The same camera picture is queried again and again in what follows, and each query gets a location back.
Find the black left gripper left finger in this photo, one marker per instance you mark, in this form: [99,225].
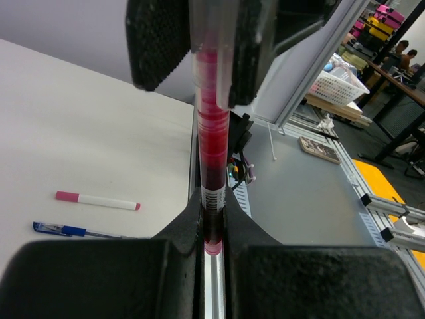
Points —
[159,277]

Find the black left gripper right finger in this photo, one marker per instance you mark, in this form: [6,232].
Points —
[266,279]

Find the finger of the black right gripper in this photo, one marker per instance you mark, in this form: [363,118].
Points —
[265,30]
[158,39]

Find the clear red pen cap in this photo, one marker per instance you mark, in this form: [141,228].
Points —
[212,32]

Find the red pink pen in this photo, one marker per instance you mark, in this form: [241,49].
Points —
[213,127]

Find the blue ballpoint pen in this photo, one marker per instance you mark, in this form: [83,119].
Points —
[70,231]

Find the white acrylic marker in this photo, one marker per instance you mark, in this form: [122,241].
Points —
[107,202]

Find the pink marker cap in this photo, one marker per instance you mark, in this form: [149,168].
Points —
[67,196]

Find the white plastic basket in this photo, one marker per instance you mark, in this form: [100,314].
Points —
[339,87]

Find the yellow mat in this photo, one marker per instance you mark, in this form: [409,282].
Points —
[407,229]

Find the right aluminium frame post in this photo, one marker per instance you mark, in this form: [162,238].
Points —
[312,54]

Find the white slotted cable duct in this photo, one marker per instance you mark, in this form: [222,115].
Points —
[241,194]

